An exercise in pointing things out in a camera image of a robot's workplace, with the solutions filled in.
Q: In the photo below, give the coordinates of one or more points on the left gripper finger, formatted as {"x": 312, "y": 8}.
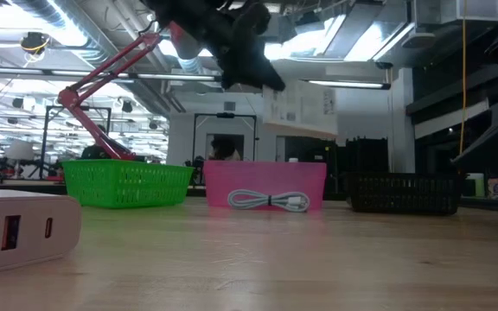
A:
{"x": 249, "y": 71}

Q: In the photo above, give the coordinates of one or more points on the white printed box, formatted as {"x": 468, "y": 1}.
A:
{"x": 301, "y": 108}

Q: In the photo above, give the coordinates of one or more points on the pink plastic bin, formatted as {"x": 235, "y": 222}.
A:
{"x": 266, "y": 177}

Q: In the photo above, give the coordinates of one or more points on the small white object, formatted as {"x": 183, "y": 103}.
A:
{"x": 293, "y": 160}

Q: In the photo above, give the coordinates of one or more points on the long ceiling light bar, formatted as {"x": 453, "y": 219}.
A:
{"x": 348, "y": 84}

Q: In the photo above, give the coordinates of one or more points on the black storage shelves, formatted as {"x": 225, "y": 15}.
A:
{"x": 361, "y": 155}

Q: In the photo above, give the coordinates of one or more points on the green plastic basket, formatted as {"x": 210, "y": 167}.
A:
{"x": 136, "y": 183}

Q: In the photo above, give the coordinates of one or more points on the red desk lamp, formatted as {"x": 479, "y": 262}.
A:
{"x": 71, "y": 98}

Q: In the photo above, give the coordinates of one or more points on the black plastic basket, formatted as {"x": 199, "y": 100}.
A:
{"x": 404, "y": 194}

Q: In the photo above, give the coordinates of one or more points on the white lamp shade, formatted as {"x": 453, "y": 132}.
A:
{"x": 20, "y": 150}

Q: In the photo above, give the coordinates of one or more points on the green and white cup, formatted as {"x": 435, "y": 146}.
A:
{"x": 478, "y": 186}

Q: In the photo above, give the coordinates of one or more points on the printed drink can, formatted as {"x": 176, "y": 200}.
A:
{"x": 495, "y": 188}

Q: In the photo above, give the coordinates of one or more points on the large white USB charger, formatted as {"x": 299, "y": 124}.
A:
{"x": 24, "y": 233}

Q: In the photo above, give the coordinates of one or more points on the grey wall vent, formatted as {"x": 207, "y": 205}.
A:
{"x": 230, "y": 106}

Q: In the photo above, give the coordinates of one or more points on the black ceiling camera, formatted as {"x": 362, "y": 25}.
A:
{"x": 34, "y": 42}

